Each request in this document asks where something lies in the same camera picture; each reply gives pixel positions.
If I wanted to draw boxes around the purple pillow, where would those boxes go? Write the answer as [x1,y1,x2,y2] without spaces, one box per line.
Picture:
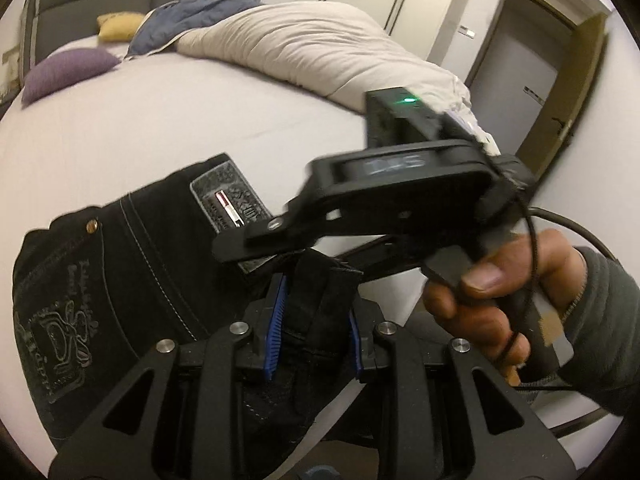
[21,47,122,107]

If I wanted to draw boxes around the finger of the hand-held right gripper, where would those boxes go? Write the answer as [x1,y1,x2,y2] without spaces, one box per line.
[211,187,333,263]
[312,237,432,281]

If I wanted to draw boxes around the grey door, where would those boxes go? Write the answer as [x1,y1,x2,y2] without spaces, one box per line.
[465,0,586,171]

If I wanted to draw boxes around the black cable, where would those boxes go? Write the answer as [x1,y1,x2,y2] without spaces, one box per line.
[525,206,618,261]

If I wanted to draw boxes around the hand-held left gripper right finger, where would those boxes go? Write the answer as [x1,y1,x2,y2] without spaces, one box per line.
[347,305,576,480]

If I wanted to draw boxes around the person's right hand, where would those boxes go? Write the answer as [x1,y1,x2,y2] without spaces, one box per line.
[422,227,586,386]

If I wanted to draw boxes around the yellow pillow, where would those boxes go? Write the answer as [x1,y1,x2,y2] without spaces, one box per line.
[96,12,147,42]

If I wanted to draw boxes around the beige comforter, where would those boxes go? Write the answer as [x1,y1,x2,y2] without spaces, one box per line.
[176,1,501,156]

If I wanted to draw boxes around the blue blanket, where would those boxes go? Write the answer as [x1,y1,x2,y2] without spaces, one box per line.
[125,0,263,61]

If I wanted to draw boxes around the black denim pants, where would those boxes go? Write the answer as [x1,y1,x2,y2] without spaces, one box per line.
[11,152,401,461]

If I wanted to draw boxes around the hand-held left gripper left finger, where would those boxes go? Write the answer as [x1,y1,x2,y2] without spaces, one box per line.
[47,275,290,480]

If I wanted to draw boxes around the person's right forearm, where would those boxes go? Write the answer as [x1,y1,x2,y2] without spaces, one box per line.
[555,245,640,418]

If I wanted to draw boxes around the open wooden door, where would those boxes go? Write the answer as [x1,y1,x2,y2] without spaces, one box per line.
[515,10,608,176]

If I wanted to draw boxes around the bed with white sheet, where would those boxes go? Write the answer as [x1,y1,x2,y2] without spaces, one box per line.
[0,30,621,441]

